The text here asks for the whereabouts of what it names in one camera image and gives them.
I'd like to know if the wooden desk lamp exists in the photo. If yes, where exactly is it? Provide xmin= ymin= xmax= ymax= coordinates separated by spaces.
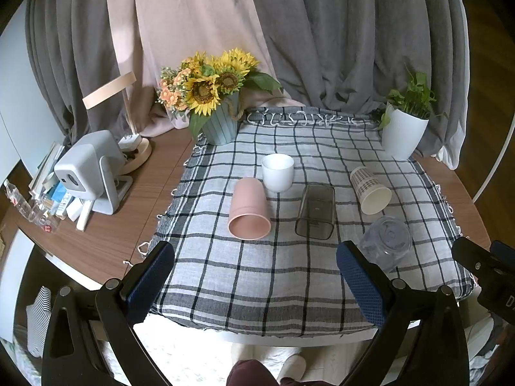
xmin=82 ymin=70 xmax=153 ymax=174

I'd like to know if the white curved pole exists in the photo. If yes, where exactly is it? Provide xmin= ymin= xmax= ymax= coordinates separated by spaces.
xmin=471 ymin=116 xmax=515 ymax=207

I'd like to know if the white ribbed plant pot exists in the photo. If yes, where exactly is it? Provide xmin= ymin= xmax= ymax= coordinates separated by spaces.
xmin=381 ymin=103 xmax=430 ymax=161

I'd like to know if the white slipper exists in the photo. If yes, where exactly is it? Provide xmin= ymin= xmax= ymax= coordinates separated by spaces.
xmin=277 ymin=354 xmax=307 ymax=383

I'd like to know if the beige curtain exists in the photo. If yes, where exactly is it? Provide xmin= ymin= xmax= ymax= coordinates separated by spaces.
xmin=105 ymin=0 xmax=307 ymax=141

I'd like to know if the white remote control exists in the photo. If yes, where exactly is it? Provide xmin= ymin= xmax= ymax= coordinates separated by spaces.
xmin=76 ymin=203 xmax=92 ymax=232

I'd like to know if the green leafy plant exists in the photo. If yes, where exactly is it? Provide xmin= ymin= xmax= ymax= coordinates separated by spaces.
xmin=377 ymin=63 xmax=450 ymax=130

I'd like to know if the stack of books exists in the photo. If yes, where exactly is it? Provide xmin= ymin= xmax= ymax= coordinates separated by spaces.
xmin=27 ymin=141 xmax=67 ymax=202

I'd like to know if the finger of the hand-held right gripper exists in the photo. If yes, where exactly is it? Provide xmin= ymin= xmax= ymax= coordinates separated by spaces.
xmin=451 ymin=237 xmax=491 ymax=279
xmin=490 ymin=240 xmax=515 ymax=267

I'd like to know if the white ceramic cup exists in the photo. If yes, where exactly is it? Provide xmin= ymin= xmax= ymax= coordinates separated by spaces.
xmin=261 ymin=153 xmax=295 ymax=193

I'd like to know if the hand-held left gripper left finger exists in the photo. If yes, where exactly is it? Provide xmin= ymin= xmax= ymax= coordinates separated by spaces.
xmin=41 ymin=241 xmax=176 ymax=386

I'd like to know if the clear plastic cup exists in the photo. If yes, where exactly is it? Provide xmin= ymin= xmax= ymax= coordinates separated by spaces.
xmin=357 ymin=216 xmax=413 ymax=273

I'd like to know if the blue ribbed vase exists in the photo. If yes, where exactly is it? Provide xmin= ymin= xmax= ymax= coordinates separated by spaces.
xmin=200 ymin=92 xmax=243 ymax=146

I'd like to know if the striped cloth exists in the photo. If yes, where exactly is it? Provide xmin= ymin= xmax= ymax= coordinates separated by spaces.
xmin=26 ymin=285 xmax=53 ymax=359

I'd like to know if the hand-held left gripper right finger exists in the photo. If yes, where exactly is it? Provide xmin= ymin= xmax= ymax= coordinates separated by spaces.
xmin=336 ymin=240 xmax=471 ymax=386

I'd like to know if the pink cup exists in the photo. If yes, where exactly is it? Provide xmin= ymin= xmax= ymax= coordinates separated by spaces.
xmin=228 ymin=177 xmax=273 ymax=241

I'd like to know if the sunflower bouquet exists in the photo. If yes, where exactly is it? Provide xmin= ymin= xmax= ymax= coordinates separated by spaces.
xmin=155 ymin=48 xmax=285 ymax=142

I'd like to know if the white power adapter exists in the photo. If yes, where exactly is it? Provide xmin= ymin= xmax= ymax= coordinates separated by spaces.
xmin=117 ymin=133 xmax=142 ymax=152

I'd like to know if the grey curtain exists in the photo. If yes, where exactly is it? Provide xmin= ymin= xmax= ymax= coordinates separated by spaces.
xmin=25 ymin=0 xmax=142 ymax=146
xmin=245 ymin=0 xmax=471 ymax=170

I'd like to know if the person's maroon trouser leg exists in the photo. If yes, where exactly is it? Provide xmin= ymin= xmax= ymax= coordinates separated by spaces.
xmin=226 ymin=359 xmax=343 ymax=386

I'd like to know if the plaid tablecloth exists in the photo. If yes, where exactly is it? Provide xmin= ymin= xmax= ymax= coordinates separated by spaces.
xmin=138 ymin=106 xmax=476 ymax=337

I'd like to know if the dark transparent square cup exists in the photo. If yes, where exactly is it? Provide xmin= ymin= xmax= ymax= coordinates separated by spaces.
xmin=295 ymin=183 xmax=336 ymax=239

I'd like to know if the white projector on stand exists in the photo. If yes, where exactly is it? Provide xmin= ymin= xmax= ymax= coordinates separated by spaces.
xmin=54 ymin=130 xmax=134 ymax=215

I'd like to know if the clear plastic bottle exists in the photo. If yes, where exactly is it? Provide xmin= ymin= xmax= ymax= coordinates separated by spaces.
xmin=4 ymin=180 xmax=56 ymax=234

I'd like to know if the checked paper cup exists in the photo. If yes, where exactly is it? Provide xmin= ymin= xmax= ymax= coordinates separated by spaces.
xmin=349 ymin=166 xmax=393 ymax=215

